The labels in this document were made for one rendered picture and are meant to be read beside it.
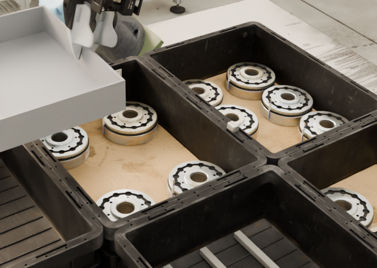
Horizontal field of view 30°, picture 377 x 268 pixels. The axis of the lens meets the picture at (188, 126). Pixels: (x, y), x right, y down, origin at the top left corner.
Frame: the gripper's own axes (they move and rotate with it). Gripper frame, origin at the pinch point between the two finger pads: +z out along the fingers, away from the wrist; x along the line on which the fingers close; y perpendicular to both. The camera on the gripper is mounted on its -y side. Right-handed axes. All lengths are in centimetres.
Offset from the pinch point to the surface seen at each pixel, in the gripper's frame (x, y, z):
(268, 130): 41.5, 8.2, 13.5
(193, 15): 79, -59, 16
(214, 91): 37.4, -4.8, 11.4
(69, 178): -4.1, 10.4, 16.5
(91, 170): 8.3, -0.2, 23.3
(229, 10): 89, -56, 13
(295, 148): 28.8, 24.1, 6.8
